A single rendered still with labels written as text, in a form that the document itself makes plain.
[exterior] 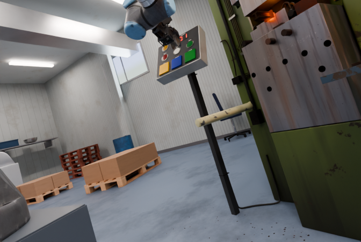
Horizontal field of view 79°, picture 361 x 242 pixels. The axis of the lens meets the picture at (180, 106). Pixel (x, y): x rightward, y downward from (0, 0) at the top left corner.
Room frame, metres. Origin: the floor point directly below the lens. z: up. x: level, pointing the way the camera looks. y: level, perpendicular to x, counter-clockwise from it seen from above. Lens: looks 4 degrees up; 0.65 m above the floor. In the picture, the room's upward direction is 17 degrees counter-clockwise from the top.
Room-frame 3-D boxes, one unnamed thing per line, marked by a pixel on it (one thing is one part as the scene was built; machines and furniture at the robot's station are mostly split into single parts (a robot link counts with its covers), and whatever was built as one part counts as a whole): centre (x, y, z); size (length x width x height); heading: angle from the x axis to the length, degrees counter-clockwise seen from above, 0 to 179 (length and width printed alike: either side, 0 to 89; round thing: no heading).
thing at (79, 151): (7.02, 3.51, 0.40); 1.09 x 0.75 x 0.80; 60
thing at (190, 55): (1.28, -0.15, 1.01); 0.07 x 0.05 x 0.07; 59
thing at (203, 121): (1.26, -0.24, 0.62); 0.44 x 0.05 x 0.05; 124
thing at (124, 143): (6.17, 1.83, 0.38); 0.53 x 0.51 x 0.76; 60
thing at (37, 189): (4.81, 3.44, 0.20); 1.15 x 0.85 x 0.40; 58
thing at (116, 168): (4.02, 1.29, 0.22); 1.27 x 0.91 x 0.44; 150
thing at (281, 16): (1.14, -0.68, 0.96); 0.42 x 0.20 x 0.09; 124
